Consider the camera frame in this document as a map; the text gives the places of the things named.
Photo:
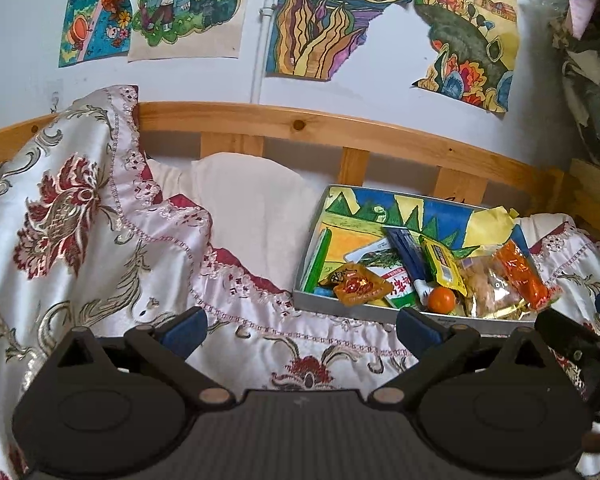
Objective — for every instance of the blonde cartoon figure wall poster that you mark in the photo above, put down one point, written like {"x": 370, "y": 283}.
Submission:
{"x": 190, "y": 10}

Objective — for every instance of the white wall pipe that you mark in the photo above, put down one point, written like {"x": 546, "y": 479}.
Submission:
{"x": 262, "y": 50}

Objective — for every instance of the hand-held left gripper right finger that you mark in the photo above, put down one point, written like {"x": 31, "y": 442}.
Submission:
{"x": 420, "y": 332}

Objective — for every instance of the landscape drawing wall poster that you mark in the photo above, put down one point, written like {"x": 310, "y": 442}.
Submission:
{"x": 470, "y": 35}

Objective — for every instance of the orange brown snack packet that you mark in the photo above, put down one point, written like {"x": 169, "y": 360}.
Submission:
{"x": 360, "y": 285}

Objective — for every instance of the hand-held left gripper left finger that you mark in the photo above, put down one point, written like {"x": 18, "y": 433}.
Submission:
{"x": 185, "y": 331}

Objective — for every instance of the green white snack packet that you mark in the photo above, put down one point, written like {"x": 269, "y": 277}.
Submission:
{"x": 402, "y": 292}

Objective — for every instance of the painted paper sheet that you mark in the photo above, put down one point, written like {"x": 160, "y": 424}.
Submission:
{"x": 360, "y": 210}

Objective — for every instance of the grey tray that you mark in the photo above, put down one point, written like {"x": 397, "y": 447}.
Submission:
{"x": 330, "y": 305}

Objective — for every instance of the orange snack bag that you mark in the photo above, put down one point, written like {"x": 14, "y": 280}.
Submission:
{"x": 522, "y": 275}

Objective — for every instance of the navy white snack packet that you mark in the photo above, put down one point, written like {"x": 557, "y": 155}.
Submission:
{"x": 405, "y": 252}

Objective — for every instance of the swirl pattern wall poster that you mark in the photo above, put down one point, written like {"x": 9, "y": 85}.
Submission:
{"x": 330, "y": 20}

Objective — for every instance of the clear bag of yellow crisps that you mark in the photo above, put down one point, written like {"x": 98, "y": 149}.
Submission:
{"x": 485, "y": 285}

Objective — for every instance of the pale floral hanging cloth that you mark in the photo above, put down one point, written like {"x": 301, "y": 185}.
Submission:
{"x": 595, "y": 85}

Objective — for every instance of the cream pillow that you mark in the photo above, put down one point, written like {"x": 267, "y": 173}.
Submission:
{"x": 250, "y": 210}

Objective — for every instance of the tangerine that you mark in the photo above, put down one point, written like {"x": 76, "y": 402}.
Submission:
{"x": 441, "y": 300}

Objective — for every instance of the green snack bar packet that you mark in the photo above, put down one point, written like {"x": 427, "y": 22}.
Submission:
{"x": 320, "y": 260}

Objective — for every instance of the wooden bed headboard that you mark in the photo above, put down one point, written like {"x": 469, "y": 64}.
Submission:
{"x": 380, "y": 135}

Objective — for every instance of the orange blue girl wall poster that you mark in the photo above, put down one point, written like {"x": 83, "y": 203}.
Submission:
{"x": 95, "y": 15}

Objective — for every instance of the yellow snack packet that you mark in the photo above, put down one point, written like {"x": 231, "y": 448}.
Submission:
{"x": 442, "y": 265}

